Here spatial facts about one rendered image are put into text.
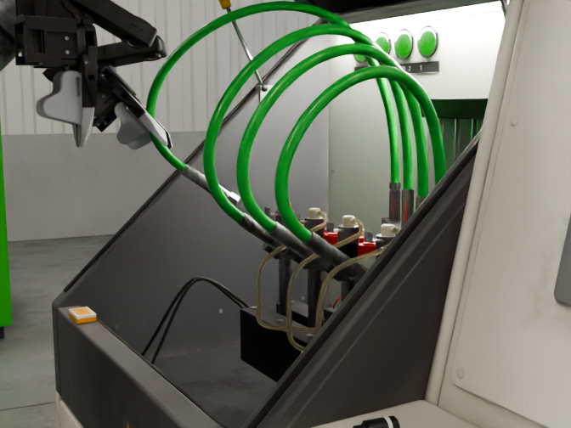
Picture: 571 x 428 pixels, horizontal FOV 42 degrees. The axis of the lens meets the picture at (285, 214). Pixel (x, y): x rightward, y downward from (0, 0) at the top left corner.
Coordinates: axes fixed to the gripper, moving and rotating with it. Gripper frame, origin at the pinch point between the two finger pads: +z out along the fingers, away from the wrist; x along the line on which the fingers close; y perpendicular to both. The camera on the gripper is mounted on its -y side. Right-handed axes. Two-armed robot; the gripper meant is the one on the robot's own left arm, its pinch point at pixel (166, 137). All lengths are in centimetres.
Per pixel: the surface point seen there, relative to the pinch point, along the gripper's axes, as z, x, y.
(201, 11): -260, -614, -73
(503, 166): 36, 33, -25
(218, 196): 15.3, 16.7, -0.8
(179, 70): -231, -616, -16
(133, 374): 24.1, 15.3, 22.1
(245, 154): 15.5, 24.4, -6.8
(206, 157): 11.1, 18.5, -3.1
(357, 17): 1.3, -20.7, -37.5
